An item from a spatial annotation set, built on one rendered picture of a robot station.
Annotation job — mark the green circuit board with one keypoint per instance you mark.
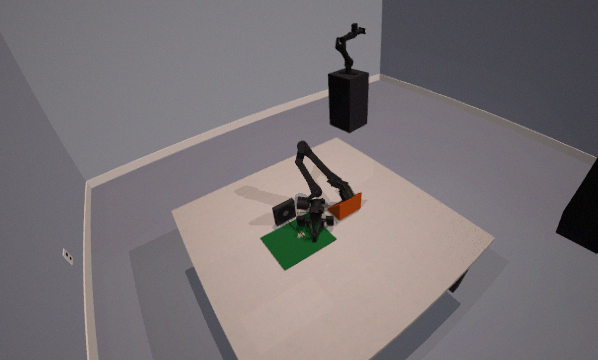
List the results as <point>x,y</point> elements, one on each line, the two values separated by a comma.
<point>290,247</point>

